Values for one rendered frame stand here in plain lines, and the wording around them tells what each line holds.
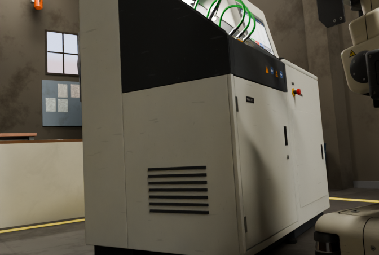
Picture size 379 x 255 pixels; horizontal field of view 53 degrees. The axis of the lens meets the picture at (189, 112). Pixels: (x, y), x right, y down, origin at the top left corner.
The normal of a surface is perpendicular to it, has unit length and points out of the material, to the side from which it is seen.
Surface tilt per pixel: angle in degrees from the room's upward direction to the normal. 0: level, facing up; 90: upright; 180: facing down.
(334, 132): 90
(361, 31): 90
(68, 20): 90
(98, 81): 90
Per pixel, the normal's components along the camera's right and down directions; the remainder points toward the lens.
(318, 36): -0.83, -0.01
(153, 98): -0.54, -0.06
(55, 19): 0.56, -0.12
